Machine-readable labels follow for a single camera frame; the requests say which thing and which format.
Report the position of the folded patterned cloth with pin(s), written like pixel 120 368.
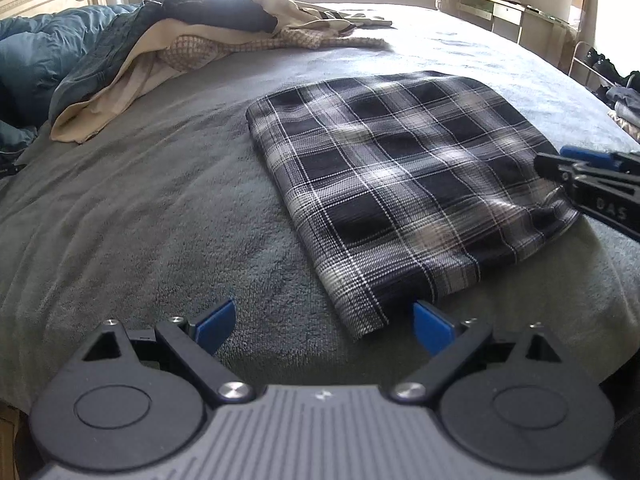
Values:
pixel 631 130

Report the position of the grey bed blanket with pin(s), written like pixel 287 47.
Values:
pixel 150 210

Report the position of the black shoe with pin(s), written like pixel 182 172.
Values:
pixel 600 60
pixel 625 79

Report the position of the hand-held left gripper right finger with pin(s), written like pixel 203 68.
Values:
pixel 430 327

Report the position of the metal shoe rack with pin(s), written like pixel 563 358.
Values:
pixel 577 65

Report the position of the dark cloth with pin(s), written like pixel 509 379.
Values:
pixel 625 410

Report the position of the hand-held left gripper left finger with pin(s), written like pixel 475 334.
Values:
pixel 217 325

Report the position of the pale wooden desk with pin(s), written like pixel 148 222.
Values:
pixel 505 15

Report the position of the teal quilt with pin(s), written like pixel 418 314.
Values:
pixel 35 60

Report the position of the black white plaid pants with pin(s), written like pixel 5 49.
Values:
pixel 400 185

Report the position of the black garment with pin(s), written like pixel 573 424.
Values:
pixel 215 12

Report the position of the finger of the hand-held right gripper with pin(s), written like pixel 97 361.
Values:
pixel 590 156
pixel 552 166

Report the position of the beige coat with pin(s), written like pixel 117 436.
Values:
pixel 125 85

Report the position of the checked beige garment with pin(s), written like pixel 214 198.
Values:
pixel 200 50

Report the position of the folded blue jeans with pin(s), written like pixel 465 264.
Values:
pixel 622 102

